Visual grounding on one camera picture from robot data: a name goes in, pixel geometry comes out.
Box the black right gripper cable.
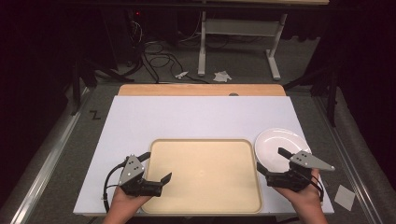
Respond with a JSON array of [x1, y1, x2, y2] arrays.
[[309, 174, 325, 203]]

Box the person's left hand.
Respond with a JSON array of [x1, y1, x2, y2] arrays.
[[107, 186, 154, 217]]

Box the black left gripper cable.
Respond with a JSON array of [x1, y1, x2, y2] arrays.
[[101, 160, 129, 215]]

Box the white round plate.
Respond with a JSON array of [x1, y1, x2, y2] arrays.
[[254, 127, 313, 175]]

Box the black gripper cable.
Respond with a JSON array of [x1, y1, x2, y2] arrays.
[[309, 174, 325, 203], [101, 160, 129, 215]]

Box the person's right hand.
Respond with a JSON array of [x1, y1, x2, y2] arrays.
[[273, 168, 324, 210]]

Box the flat grey paper sheet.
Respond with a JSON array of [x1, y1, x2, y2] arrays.
[[333, 184, 357, 212]]

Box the crumpled white paper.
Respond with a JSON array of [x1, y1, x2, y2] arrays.
[[212, 70, 233, 84]]

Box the aluminium floor rail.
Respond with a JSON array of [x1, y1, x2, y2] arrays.
[[8, 87, 92, 224], [312, 95, 388, 224]]

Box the black tripod stand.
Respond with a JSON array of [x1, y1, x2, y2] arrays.
[[282, 61, 341, 128], [69, 58, 135, 117]]

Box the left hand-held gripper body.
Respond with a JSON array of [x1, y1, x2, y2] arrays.
[[118, 154, 163, 198]]

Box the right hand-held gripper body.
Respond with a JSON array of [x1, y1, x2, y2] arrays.
[[265, 149, 336, 192]]

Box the white metal desk frame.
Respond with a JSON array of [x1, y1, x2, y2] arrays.
[[197, 8, 290, 81]]

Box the wooden table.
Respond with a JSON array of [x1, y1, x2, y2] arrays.
[[118, 83, 287, 97]]

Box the white table board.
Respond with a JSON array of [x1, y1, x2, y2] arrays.
[[73, 95, 335, 217]]

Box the black floor cables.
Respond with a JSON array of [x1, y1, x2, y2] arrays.
[[123, 18, 210, 85]]

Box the beige plastic tray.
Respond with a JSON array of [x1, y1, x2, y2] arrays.
[[141, 138, 263, 216]]

